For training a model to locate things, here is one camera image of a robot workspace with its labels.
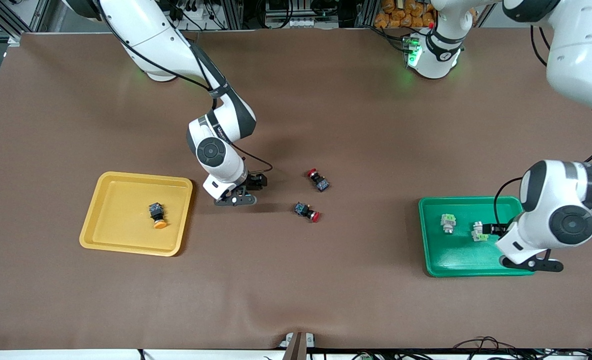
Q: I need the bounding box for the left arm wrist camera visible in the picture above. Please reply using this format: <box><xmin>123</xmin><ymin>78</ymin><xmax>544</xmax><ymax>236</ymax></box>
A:
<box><xmin>500</xmin><ymin>249</ymin><xmax>564</xmax><ymax>274</ymax></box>

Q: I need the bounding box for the metal table clamp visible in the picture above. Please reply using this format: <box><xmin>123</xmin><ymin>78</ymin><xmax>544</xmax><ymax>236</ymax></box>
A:
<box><xmin>278</xmin><ymin>331</ymin><xmax>316</xmax><ymax>360</ymax></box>

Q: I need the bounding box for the red mushroom push button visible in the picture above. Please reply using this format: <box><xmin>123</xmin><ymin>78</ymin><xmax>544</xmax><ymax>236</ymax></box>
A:
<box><xmin>294</xmin><ymin>201</ymin><xmax>321</xmax><ymax>224</ymax></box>
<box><xmin>306</xmin><ymin>168</ymin><xmax>331</xmax><ymax>193</ymax></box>

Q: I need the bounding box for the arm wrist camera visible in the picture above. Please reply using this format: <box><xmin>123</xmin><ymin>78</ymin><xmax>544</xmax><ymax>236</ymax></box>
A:
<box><xmin>214</xmin><ymin>192</ymin><xmax>257</xmax><ymax>207</ymax></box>
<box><xmin>500</xmin><ymin>249</ymin><xmax>564</xmax><ymax>274</ymax></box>

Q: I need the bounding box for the yellow push button switch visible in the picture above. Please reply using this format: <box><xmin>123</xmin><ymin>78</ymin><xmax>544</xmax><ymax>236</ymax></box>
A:
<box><xmin>148</xmin><ymin>201</ymin><xmax>168</xmax><ymax>230</ymax></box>

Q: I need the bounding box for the black cable bundle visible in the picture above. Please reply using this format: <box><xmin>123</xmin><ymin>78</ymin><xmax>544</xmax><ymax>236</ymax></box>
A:
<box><xmin>451</xmin><ymin>336</ymin><xmax>592</xmax><ymax>360</ymax></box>

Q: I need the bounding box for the green plastic tray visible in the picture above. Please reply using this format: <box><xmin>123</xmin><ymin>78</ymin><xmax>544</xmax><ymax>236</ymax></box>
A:
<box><xmin>418</xmin><ymin>196</ymin><xmax>537</xmax><ymax>278</ymax></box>

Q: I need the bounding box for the white power strip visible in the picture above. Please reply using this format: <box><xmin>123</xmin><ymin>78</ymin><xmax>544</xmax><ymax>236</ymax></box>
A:
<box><xmin>287</xmin><ymin>18</ymin><xmax>337</xmax><ymax>29</ymax></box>

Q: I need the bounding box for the brown table mat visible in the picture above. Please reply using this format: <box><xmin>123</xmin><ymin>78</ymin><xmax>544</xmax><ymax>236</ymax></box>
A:
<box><xmin>0</xmin><ymin>27</ymin><xmax>592</xmax><ymax>351</ymax></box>

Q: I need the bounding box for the yellow plastic tray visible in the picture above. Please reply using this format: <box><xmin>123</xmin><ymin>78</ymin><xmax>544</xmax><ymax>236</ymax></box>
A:
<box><xmin>79</xmin><ymin>171</ymin><xmax>194</xmax><ymax>257</ymax></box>

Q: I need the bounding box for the orange items pile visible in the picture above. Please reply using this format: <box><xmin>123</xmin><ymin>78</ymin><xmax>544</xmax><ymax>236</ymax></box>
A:
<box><xmin>374</xmin><ymin>0</ymin><xmax>435</xmax><ymax>29</ymax></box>

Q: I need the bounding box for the aluminium frame profile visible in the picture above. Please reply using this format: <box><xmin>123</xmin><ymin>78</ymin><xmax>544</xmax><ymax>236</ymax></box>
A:
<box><xmin>0</xmin><ymin>0</ymin><xmax>26</xmax><ymax>47</ymax></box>

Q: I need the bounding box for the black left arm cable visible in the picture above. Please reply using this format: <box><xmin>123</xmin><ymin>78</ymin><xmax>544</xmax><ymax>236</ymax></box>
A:
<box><xmin>493</xmin><ymin>25</ymin><xmax>592</xmax><ymax>228</ymax></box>

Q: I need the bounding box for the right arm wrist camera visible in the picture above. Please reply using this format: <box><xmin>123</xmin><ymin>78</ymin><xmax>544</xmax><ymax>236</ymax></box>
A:
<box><xmin>214</xmin><ymin>192</ymin><xmax>257</xmax><ymax>207</ymax></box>

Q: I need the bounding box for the power strip with black plugs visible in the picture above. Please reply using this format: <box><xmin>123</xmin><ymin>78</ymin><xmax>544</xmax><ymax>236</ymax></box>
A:
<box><xmin>176</xmin><ymin>0</ymin><xmax>211</xmax><ymax>23</ymax></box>

